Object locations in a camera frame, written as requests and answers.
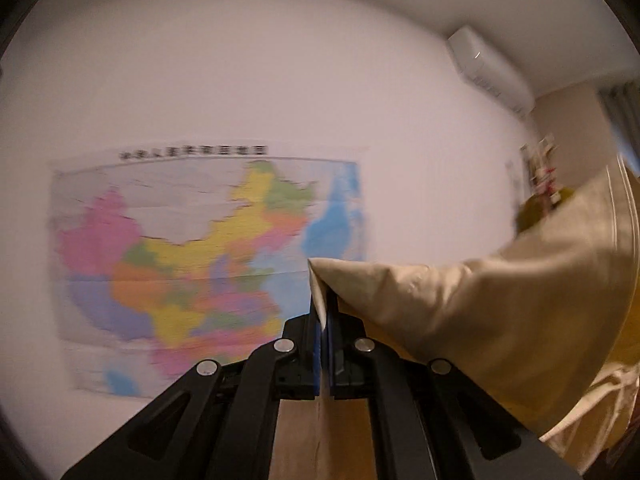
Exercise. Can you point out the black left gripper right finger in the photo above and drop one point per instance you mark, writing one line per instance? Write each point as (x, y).
(429, 421)

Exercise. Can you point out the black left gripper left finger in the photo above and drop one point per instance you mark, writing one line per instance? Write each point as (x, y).
(216, 421)

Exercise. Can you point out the cream beige large shirt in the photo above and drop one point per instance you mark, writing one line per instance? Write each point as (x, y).
(548, 325)

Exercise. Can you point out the olive green garment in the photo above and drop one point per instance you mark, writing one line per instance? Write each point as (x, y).
(537, 207)

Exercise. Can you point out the grey curtain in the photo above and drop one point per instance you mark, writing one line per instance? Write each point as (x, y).
(621, 102)

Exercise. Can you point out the colourful wall map poster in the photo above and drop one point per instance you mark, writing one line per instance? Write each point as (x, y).
(164, 255)

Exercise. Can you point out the wall decoration with red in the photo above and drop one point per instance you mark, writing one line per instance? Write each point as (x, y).
(540, 172)

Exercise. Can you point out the white wall air conditioner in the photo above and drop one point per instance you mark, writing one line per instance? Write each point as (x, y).
(483, 65)

